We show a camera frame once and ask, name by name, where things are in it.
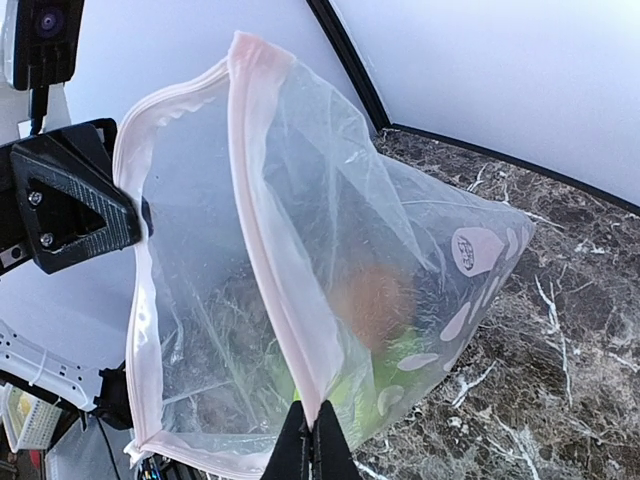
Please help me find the clear dotted zip bag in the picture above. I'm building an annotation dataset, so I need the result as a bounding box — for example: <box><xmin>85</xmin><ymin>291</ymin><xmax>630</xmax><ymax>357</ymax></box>
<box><xmin>113</xmin><ymin>32</ymin><xmax>535</xmax><ymax>479</ymax></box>

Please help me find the green toy guava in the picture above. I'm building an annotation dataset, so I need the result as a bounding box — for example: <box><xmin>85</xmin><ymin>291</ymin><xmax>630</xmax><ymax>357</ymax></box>
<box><xmin>270</xmin><ymin>359</ymin><xmax>299</xmax><ymax>404</ymax></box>

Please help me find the brown toy potato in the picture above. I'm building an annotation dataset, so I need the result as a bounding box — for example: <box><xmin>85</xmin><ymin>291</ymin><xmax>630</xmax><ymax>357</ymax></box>
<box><xmin>328</xmin><ymin>265</ymin><xmax>416</xmax><ymax>353</ymax></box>

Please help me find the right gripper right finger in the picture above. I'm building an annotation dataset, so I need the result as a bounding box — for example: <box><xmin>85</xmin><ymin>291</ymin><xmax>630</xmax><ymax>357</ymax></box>
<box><xmin>312</xmin><ymin>400</ymin><xmax>361</xmax><ymax>480</ymax></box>

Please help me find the green toy pear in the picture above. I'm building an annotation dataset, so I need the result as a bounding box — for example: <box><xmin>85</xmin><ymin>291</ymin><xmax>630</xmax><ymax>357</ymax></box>
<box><xmin>353</xmin><ymin>327</ymin><xmax>439</xmax><ymax>438</ymax></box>

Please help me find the left black frame post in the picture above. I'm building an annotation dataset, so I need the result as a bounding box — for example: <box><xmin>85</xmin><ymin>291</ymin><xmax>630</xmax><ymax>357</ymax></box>
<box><xmin>306</xmin><ymin>0</ymin><xmax>392</xmax><ymax>131</ymax></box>

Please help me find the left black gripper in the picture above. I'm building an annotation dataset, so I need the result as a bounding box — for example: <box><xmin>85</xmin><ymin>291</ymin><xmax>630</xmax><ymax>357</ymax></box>
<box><xmin>0</xmin><ymin>117</ymin><xmax>154</xmax><ymax>276</ymax></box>

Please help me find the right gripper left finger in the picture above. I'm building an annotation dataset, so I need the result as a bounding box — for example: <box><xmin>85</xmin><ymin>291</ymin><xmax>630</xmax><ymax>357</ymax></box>
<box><xmin>262</xmin><ymin>401</ymin><xmax>311</xmax><ymax>480</ymax></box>

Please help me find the white mesh basket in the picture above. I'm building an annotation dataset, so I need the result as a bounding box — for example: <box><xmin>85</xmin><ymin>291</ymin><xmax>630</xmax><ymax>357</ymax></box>
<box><xmin>1</xmin><ymin>384</ymin><xmax>62</xmax><ymax>453</ymax></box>

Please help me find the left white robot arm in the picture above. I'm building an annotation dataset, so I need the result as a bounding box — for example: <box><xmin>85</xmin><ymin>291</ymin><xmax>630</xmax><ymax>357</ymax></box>
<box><xmin>1</xmin><ymin>118</ymin><xmax>142</xmax><ymax>430</ymax></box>

